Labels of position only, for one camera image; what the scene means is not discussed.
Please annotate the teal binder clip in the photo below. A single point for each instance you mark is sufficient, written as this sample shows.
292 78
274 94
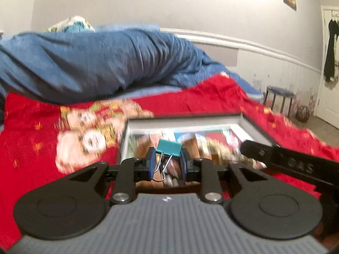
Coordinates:
169 148

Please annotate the striped brown ball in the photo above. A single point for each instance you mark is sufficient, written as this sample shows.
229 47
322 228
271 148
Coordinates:
303 113

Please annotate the round blue metal stool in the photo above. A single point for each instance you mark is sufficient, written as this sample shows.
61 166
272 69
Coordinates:
280 91

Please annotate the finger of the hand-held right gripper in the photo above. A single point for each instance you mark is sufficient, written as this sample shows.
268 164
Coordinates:
258 152

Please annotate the black shallow box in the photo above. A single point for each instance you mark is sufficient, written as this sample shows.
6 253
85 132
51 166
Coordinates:
185 120

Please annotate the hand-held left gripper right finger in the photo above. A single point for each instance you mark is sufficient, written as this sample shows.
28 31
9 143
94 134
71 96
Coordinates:
184 164

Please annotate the hanging dark clothes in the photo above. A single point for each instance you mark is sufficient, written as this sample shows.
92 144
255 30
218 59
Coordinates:
331 55

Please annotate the pile of colourful packets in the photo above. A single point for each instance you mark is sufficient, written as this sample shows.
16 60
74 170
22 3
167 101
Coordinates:
212 143

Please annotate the red teddy bear blanket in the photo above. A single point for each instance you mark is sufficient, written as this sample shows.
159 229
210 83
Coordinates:
201 98

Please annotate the white door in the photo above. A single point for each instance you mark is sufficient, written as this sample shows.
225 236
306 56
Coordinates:
327 100

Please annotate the cartoon print pillow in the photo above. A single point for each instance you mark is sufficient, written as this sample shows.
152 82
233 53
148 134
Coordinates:
72 25

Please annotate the blue fleece blanket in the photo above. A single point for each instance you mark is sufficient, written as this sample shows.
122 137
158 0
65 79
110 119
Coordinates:
92 60

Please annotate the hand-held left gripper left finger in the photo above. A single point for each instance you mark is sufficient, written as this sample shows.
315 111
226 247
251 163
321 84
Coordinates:
151 164

